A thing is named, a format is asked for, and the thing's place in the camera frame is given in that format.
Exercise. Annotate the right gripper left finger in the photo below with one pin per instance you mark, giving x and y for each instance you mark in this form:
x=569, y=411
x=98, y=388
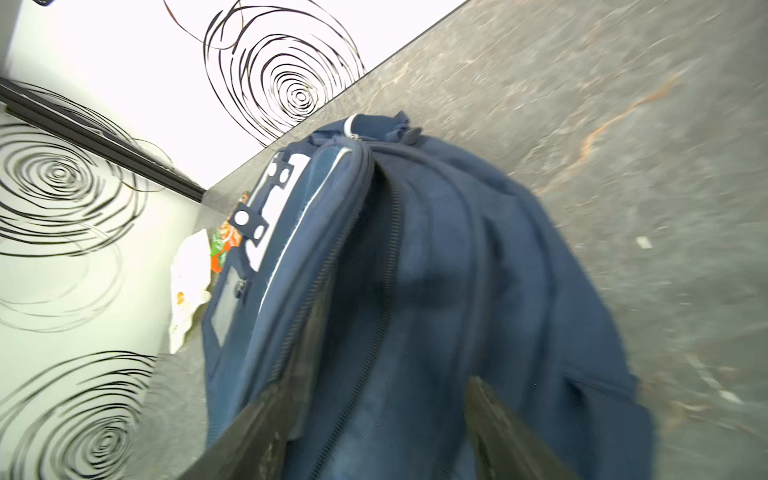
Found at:
x=254, y=445

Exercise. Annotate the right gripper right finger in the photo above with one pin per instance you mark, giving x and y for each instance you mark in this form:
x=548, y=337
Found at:
x=503, y=444

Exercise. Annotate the navy blue student backpack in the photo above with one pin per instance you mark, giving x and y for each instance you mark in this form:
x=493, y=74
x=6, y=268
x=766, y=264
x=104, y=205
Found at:
x=379, y=270

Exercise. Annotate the white cream food pouch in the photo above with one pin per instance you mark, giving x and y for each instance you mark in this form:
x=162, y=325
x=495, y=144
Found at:
x=190, y=278

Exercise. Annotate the orange green snack packet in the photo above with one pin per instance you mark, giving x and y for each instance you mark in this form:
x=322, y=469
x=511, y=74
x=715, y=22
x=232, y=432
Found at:
x=223, y=240

